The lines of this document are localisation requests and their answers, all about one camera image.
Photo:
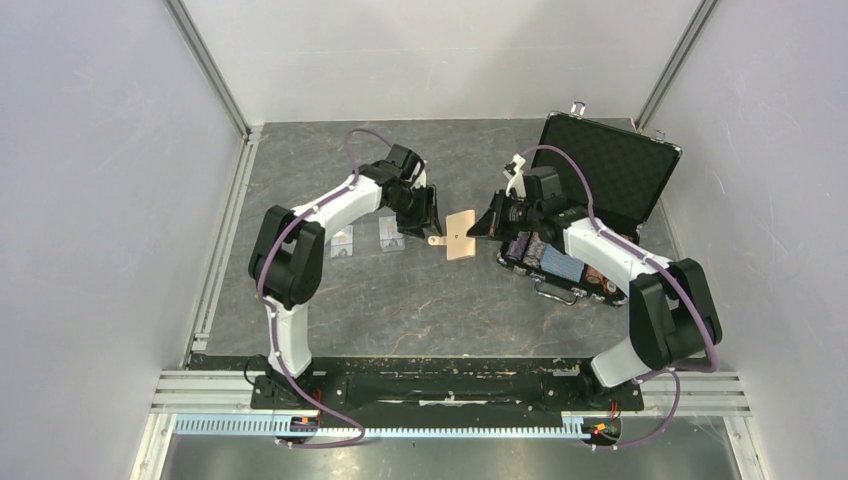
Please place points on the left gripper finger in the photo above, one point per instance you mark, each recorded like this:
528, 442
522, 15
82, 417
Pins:
411, 225
431, 209

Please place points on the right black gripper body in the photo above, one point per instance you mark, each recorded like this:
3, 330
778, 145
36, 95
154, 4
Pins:
516, 210

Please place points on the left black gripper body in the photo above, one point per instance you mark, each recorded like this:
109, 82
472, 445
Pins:
412, 204

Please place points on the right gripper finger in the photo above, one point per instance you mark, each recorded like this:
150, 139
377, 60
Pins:
504, 232
488, 225

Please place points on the tan leather card holder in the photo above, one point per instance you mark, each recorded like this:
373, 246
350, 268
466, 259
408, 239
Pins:
457, 244

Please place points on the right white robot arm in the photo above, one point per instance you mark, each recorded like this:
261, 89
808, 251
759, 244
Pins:
671, 314

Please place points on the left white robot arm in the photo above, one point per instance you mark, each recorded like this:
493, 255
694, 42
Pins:
287, 260

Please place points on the black poker chip case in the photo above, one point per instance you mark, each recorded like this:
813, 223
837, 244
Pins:
603, 165

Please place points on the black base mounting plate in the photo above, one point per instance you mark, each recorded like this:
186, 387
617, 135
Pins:
351, 391

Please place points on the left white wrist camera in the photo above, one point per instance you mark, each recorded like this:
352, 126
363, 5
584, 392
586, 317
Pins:
419, 178

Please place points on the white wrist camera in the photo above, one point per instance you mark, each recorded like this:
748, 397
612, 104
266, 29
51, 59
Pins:
514, 172
419, 178

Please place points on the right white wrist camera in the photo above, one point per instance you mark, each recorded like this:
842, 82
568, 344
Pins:
514, 172

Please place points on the aluminium front frame rail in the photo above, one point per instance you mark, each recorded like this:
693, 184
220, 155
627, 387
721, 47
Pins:
706, 432

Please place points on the right aluminium corner post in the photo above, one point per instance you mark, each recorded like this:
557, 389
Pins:
675, 62

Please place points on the aluminium corner post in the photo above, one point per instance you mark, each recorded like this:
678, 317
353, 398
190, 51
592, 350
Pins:
675, 62
204, 58

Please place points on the left aluminium corner post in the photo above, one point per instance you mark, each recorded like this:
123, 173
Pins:
204, 58

